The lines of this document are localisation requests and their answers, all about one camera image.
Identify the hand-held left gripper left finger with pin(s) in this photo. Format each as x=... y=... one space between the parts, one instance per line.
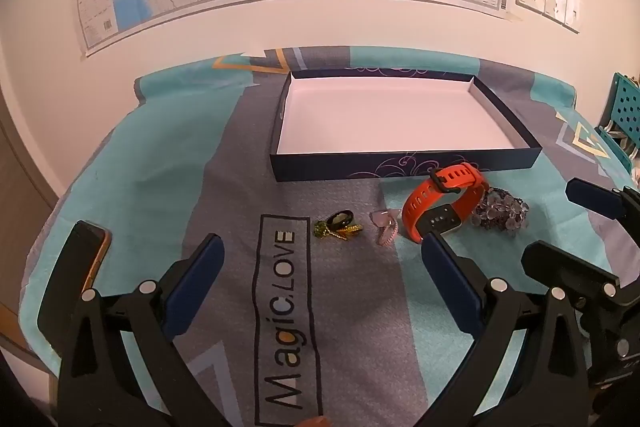
x=192 y=287

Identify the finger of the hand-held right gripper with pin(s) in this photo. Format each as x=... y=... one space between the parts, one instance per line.
x=565 y=264
x=592 y=199

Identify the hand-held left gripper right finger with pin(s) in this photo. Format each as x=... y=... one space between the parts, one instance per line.
x=452 y=282

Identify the orange smartwatch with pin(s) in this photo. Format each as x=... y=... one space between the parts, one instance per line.
x=425 y=202

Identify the pink hair clip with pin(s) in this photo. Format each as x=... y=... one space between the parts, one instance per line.
x=384 y=222

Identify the dark blue shallow box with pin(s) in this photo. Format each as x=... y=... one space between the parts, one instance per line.
x=380 y=117

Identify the teal perforated chair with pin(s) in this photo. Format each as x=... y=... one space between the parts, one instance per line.
x=625 y=112

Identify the printed teal grey blanket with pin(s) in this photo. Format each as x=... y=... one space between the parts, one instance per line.
x=350 y=307

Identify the black smartphone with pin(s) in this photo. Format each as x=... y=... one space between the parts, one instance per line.
x=70 y=267

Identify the white wall switch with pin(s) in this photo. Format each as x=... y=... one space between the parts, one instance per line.
x=573 y=14

